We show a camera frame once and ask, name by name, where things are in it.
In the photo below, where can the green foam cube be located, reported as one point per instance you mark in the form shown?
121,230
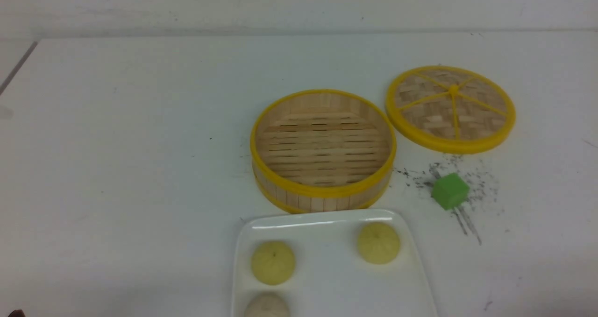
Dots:
450,191

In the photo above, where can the pale white steamed bun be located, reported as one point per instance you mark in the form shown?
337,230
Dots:
267,304

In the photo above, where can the white rectangular plate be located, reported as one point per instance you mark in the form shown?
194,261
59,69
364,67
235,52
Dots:
331,279

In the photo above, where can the bamboo steamer basket yellow rim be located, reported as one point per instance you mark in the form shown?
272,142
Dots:
322,151

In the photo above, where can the woven bamboo steamer lid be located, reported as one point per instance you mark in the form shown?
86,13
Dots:
450,110

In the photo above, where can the yellow steamed bun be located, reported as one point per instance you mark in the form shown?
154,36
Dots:
378,243
273,262

